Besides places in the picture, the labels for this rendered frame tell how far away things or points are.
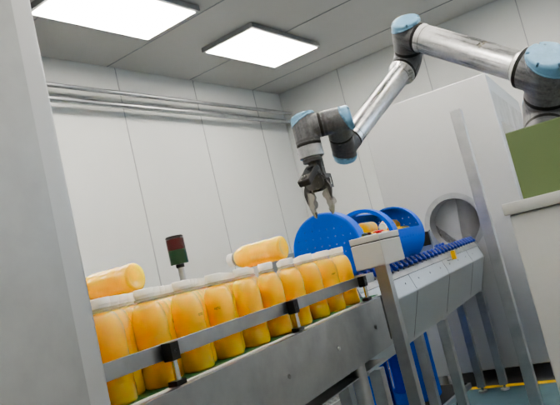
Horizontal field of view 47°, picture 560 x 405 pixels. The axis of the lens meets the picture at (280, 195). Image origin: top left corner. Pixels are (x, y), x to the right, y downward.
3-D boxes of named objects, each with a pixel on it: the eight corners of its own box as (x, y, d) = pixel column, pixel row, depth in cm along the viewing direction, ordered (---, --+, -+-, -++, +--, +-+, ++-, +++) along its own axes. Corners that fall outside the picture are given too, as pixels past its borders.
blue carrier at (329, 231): (430, 259, 311) (419, 202, 313) (367, 282, 233) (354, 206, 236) (375, 267, 324) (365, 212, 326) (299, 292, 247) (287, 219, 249)
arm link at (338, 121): (352, 122, 236) (320, 131, 237) (347, 97, 229) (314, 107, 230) (357, 138, 229) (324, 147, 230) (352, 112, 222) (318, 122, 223)
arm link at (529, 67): (578, 88, 222) (408, 37, 270) (583, 45, 211) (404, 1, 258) (554, 112, 217) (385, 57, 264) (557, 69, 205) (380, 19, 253)
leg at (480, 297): (511, 387, 403) (484, 290, 410) (509, 390, 398) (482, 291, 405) (501, 388, 405) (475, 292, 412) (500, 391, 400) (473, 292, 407)
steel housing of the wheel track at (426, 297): (492, 287, 414) (479, 237, 418) (386, 373, 223) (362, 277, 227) (450, 296, 427) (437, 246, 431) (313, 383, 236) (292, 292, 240)
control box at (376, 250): (405, 258, 212) (397, 228, 213) (386, 265, 194) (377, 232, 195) (377, 265, 216) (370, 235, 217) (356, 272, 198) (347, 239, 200)
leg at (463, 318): (488, 390, 409) (462, 294, 416) (487, 392, 404) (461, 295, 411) (479, 391, 412) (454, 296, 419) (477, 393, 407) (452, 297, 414)
